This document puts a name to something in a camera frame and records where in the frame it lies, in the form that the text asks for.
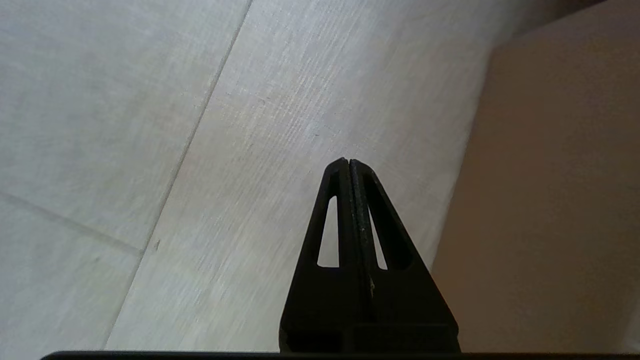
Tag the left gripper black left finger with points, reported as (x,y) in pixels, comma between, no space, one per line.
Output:
(320,310)

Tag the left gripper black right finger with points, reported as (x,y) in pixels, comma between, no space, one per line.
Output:
(405,310)

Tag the brown cardboard shoe box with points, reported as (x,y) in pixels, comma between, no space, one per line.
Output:
(550,200)

